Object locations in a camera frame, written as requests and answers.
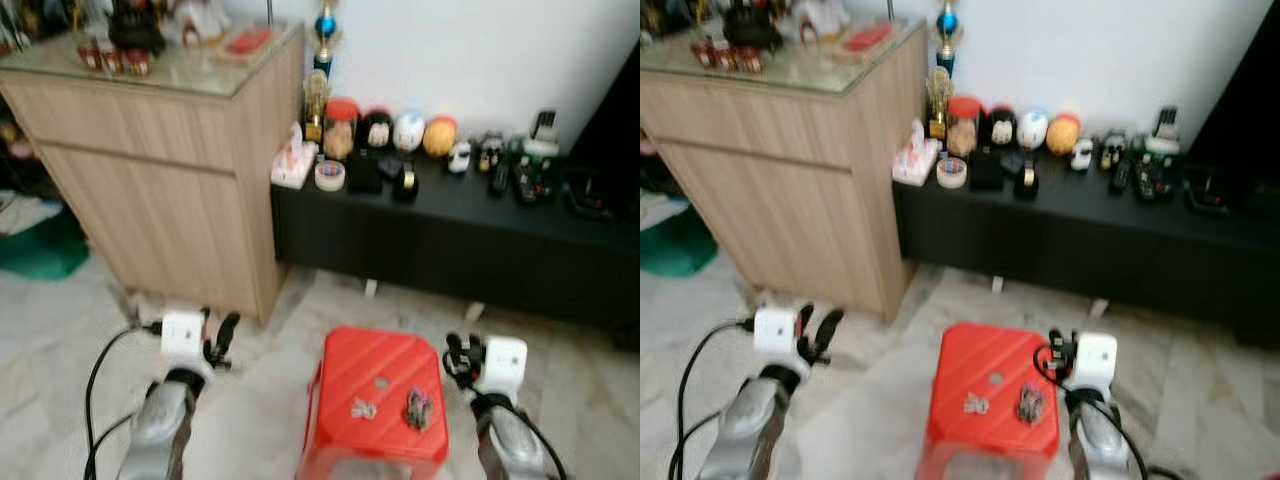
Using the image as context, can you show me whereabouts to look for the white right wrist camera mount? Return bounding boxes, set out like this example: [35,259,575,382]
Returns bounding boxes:
[483,336,529,393]
[1072,332,1119,391]

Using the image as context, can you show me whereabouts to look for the black television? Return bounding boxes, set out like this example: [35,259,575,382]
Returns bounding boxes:
[1185,40,1280,216]
[560,45,641,221]

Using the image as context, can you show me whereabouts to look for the flat red box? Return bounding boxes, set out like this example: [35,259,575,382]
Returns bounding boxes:
[843,22,899,59]
[222,25,277,62]

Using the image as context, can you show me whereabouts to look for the dark bunch of keys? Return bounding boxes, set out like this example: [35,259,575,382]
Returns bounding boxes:
[1015,385,1047,426]
[404,392,435,432]

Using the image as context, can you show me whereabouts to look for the green mat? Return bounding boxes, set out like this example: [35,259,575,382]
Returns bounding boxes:
[640,205,720,280]
[0,205,90,282]

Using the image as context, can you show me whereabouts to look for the black statue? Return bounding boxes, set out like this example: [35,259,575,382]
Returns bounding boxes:
[107,0,167,56]
[722,0,787,51]

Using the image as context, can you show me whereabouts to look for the black toy car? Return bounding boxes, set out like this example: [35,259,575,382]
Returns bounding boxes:
[476,130,506,173]
[1098,129,1129,169]

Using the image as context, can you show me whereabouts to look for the white round figurine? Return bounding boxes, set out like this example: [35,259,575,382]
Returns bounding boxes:
[1017,106,1052,151]
[393,108,428,154]

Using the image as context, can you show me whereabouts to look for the blue and gold trophy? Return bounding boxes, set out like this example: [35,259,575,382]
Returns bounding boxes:
[935,0,964,76]
[312,0,342,77]

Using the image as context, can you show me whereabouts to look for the white ceramic figurine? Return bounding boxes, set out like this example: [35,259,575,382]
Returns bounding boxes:
[790,0,852,44]
[170,0,232,47]

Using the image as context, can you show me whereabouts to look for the dark green and white gadget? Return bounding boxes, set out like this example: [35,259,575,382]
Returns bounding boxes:
[510,108,562,207]
[1132,105,1184,205]

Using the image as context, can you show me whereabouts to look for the black tape dispenser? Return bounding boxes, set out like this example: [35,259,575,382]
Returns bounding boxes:
[1012,158,1042,202]
[390,160,422,205]

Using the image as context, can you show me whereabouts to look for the small gold trophy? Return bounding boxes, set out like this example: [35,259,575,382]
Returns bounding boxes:
[303,70,332,142]
[925,67,954,139]

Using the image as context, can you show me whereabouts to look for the red plastic stool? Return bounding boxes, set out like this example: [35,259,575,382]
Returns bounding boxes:
[296,326,451,480]
[915,322,1063,480]

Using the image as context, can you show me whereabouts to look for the light wooden glass-topped cabinet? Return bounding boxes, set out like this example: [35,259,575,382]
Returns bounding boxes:
[0,22,307,327]
[640,18,929,322]

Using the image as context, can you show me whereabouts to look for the clear jar with red lid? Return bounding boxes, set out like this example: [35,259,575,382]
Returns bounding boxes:
[945,95,984,159]
[322,98,360,162]

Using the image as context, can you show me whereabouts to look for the orange round figurine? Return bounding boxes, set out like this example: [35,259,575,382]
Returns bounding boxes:
[1046,112,1084,156]
[422,115,460,159]

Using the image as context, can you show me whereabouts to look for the white and pink tissue box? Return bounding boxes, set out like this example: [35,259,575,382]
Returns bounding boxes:
[270,122,320,190]
[892,119,942,188]

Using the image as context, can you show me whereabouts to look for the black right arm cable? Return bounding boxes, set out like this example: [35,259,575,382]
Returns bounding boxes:
[1032,342,1187,480]
[442,345,569,480]

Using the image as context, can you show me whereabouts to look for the flat black gadget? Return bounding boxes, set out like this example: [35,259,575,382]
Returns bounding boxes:
[1185,164,1234,217]
[564,165,614,220]

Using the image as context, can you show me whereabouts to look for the black round figurine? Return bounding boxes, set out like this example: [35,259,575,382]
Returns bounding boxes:
[360,110,395,154]
[985,105,1019,151]

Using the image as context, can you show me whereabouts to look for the black low console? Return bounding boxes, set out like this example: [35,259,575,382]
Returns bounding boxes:
[893,148,1280,351]
[270,150,641,351]

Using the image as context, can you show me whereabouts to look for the small black box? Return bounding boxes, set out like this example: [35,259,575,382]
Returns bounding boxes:
[346,150,384,195]
[968,148,1007,192]

